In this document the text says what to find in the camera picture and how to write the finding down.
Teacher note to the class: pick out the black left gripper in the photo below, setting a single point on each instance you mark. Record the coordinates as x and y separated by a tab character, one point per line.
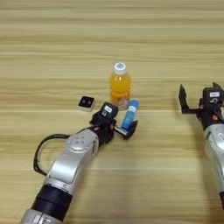
104	129

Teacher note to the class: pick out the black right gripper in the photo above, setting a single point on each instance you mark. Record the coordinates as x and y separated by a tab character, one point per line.
210	116

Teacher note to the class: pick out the blue glue stick tube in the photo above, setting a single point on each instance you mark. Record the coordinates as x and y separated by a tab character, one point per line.
130	113

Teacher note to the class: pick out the orange juice bottle white cap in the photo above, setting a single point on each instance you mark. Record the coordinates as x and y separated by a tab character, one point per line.
120	87

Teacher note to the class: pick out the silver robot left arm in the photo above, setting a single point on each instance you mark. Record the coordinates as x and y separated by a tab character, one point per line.
73	163

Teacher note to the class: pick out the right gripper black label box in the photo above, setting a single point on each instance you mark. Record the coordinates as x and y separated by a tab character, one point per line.
213	96

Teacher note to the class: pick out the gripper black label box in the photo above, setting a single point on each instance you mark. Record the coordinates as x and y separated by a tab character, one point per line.
213	96
108	110

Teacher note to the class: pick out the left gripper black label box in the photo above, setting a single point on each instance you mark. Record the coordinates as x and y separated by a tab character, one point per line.
108	110

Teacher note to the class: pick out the small white cube black face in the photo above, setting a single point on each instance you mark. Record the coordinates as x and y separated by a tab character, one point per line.
86	103

